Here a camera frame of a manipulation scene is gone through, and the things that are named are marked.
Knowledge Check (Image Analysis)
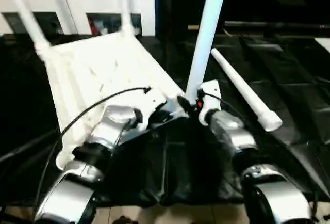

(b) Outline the white flat board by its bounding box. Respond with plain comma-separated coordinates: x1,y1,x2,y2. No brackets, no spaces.
314,37,330,52

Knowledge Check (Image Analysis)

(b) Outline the white plastic table leg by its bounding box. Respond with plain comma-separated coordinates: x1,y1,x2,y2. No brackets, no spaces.
210,48,283,132
0,0,53,52
117,0,137,39
185,0,230,104

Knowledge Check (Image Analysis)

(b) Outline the dark brown rounded object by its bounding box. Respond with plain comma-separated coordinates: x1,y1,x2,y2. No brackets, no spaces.
113,215,133,224

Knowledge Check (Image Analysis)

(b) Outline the white plastic table top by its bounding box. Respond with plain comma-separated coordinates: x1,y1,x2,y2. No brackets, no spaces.
36,31,192,171

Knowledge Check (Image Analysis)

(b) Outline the white cabinet with glass doors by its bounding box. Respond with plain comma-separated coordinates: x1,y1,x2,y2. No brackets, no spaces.
0,0,157,38

